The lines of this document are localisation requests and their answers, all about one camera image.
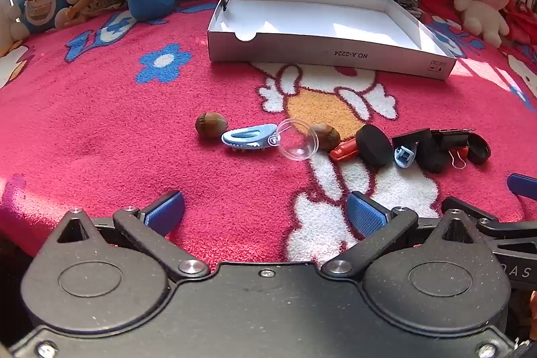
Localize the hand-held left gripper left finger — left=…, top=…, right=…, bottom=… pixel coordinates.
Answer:
left=40, top=190, right=210, bottom=281

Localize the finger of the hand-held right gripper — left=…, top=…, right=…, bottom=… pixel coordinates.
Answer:
left=507, top=173, right=537, bottom=198
left=441, top=196, right=537, bottom=243

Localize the white plush toy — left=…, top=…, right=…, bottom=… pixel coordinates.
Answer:
left=0, top=3, right=30, bottom=43

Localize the black round container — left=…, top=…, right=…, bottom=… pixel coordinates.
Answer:
left=466, top=133, right=491, bottom=166

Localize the brown nut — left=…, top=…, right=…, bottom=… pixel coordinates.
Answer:
left=310, top=123, right=342, bottom=152
left=195, top=112, right=229, bottom=140

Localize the black rounded block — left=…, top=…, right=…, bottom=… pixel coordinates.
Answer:
left=392, top=127, right=450, bottom=174

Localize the small blue clip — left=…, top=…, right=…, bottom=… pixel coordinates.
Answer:
left=393, top=144, right=417, bottom=169

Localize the black round puck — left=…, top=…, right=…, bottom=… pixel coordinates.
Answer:
left=355, top=124, right=395, bottom=168

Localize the pink printed blanket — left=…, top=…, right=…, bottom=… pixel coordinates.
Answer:
left=0, top=0, right=537, bottom=270

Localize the clear plastic dome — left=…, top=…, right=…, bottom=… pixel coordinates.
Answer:
left=268, top=118, right=320, bottom=163

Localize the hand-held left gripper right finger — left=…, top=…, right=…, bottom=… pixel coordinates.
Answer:
left=321, top=190, right=491, bottom=279

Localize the white cardboard box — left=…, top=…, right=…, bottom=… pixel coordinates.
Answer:
left=207, top=0, right=458, bottom=81

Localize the blue shark-shaped clip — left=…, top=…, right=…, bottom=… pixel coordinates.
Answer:
left=221, top=122, right=278, bottom=153

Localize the red plastic tool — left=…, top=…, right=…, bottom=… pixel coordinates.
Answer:
left=328, top=140, right=360, bottom=162

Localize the red crumpled cloth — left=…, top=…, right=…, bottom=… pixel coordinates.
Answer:
left=503, top=1, right=537, bottom=48

